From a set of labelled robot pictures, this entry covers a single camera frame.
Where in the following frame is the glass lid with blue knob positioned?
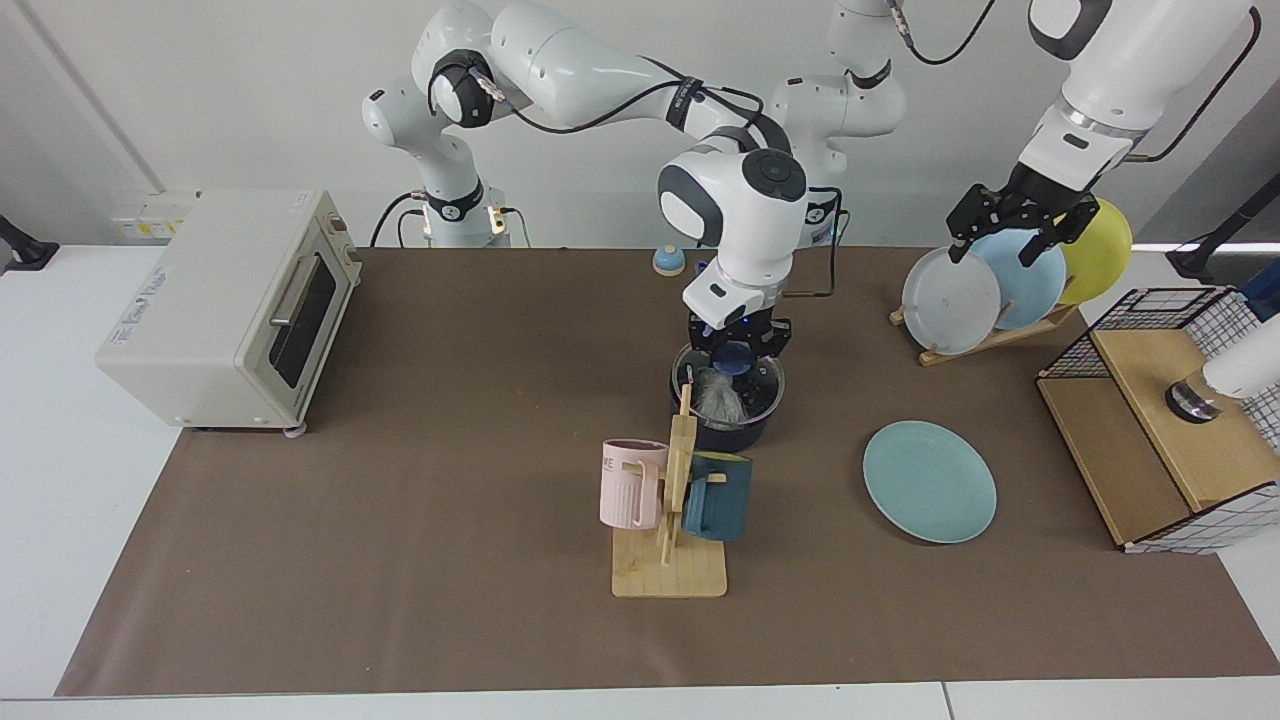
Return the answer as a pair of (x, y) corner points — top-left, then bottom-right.
(670, 342), (787, 426)

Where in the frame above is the white vermicelli bundle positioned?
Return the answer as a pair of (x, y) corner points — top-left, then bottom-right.
(693, 368), (751, 421)

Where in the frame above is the light blue plate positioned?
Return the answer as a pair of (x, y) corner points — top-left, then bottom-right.
(967, 220), (1068, 332)

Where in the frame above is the yellow plate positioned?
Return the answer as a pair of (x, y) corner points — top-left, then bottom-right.
(1028, 194), (1134, 306)

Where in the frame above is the grey plate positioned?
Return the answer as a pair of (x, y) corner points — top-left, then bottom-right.
(901, 246), (1002, 356)

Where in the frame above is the wooden plate rack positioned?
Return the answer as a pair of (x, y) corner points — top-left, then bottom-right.
(889, 302), (1079, 367)

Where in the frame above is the green plate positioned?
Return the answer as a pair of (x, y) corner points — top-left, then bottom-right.
(862, 420), (998, 545)

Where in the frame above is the dark teal cup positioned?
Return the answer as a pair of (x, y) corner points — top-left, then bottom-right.
(681, 452), (754, 544)

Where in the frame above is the pink cup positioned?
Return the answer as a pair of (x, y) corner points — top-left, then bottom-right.
(599, 438), (669, 531)

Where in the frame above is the dark blue object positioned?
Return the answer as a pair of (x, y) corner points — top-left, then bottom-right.
(1240, 262), (1280, 321)

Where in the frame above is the white cylinder with dark end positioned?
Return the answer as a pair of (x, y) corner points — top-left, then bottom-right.
(1165, 318), (1280, 423)

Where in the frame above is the wooden cup stand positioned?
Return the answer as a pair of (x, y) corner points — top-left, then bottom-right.
(611, 384), (729, 599)

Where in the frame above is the brown table cloth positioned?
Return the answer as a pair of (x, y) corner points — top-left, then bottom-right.
(55, 247), (1280, 699)

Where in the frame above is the pale toaster oven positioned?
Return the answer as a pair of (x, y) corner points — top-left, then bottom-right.
(95, 190), (363, 439)

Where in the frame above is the black pot with blue handle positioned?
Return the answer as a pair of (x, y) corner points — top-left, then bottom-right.
(668, 370), (781, 454)

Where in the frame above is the wire basket with wooden floor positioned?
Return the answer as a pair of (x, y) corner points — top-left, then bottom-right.
(1036, 286), (1280, 556)

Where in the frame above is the white wall outlet strip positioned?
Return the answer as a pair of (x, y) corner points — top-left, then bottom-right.
(108, 192), (201, 241)

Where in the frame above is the black clamp mount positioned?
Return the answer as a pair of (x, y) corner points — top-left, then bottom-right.
(0, 215), (59, 273)

